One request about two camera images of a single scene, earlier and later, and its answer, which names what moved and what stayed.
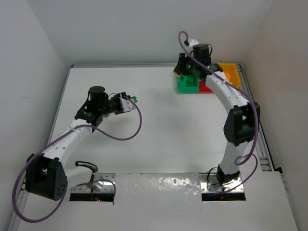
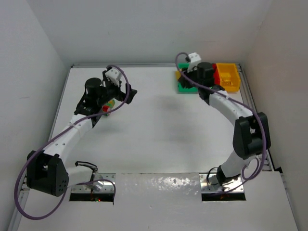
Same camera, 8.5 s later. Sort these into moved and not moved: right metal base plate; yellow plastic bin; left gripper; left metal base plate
Moved: left gripper
Not moved: left metal base plate; right metal base plate; yellow plastic bin
